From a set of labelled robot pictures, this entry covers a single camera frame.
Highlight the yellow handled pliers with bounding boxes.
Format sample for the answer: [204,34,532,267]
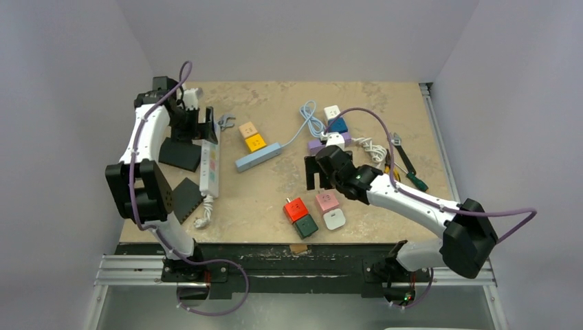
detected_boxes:
[384,153,401,182]

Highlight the yellow cube socket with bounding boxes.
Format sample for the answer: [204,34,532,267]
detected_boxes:
[245,133,267,153]

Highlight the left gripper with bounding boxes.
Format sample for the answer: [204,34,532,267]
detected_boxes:
[168,106,216,146]

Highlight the dark blue cube socket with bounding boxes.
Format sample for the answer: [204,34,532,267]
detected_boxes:
[328,117,348,134]

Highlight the black box far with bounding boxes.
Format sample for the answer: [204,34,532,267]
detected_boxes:
[159,137,201,172]

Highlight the white adapter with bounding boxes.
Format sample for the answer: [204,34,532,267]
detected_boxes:
[322,208,347,231]

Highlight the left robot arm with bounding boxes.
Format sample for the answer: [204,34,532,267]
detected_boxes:
[104,76,218,281]

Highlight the white cube socket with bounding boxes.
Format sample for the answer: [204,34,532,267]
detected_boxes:
[323,105,341,123]

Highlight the black box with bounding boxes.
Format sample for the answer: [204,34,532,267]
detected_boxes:
[159,137,201,172]
[173,178,204,224]

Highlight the silver black handled wrench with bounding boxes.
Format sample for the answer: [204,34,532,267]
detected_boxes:
[391,133,417,175]

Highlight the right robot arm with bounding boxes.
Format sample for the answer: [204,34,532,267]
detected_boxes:
[304,146,498,280]

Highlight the pink cube socket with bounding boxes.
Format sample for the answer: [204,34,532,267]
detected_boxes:
[315,190,340,215]

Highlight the light blue power strip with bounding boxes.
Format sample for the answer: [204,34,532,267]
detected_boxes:
[234,142,283,173]

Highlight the adjustable wrench red handle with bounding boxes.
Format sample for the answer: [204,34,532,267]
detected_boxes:
[217,113,236,131]

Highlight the white power strip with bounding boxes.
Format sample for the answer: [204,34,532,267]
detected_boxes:
[199,129,221,199]

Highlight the dark green cube socket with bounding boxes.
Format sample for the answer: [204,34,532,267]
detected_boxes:
[293,214,318,239]

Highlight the red cube socket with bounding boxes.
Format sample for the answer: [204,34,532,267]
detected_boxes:
[283,197,309,223]

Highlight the purple power strip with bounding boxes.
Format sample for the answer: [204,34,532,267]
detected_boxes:
[307,132,352,155]

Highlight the light blue coiled cable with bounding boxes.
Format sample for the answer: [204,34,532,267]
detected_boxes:
[280,100,329,149]

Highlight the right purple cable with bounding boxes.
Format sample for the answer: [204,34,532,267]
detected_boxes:
[325,107,538,311]

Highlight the white cable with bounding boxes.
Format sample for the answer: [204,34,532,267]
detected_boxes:
[353,136,388,166]

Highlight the green handled screwdriver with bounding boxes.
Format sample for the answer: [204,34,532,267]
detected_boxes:
[395,159,428,192]

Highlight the black box near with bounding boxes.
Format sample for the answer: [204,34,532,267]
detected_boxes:
[173,178,204,224]

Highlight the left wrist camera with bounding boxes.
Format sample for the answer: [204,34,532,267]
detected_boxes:
[181,88,204,111]

